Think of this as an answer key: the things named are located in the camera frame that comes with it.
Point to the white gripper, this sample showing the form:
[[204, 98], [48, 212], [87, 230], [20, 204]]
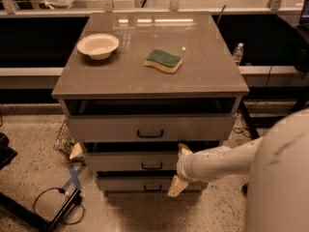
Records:
[[181, 165]]

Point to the grey drawer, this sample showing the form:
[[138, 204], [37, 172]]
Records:
[[131, 161], [150, 128], [109, 185]]

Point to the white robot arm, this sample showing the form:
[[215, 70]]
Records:
[[278, 168]]

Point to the grey top drawer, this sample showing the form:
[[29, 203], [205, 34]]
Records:
[[150, 128]]

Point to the grey bottom drawer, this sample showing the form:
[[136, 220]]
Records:
[[109, 185]]

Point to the grey drawer cabinet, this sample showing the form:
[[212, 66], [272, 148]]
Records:
[[207, 83]]

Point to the black office chair base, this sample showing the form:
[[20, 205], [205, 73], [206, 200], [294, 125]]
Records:
[[245, 188]]

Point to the black table leg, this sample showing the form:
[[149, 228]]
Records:
[[247, 119]]

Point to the green yellow sponge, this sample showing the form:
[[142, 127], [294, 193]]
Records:
[[163, 61]]

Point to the blue tape cross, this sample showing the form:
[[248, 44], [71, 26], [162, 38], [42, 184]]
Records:
[[74, 173]]

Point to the clear plastic water bottle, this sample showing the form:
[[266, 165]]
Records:
[[238, 53]]

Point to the white paper bowl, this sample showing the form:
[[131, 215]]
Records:
[[98, 46]]

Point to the black floor stand leg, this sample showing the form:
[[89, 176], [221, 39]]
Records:
[[9, 207]]

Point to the black equipment left edge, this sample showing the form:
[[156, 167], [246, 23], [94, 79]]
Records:
[[6, 152]]

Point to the wire mesh waste basket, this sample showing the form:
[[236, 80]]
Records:
[[66, 145]]

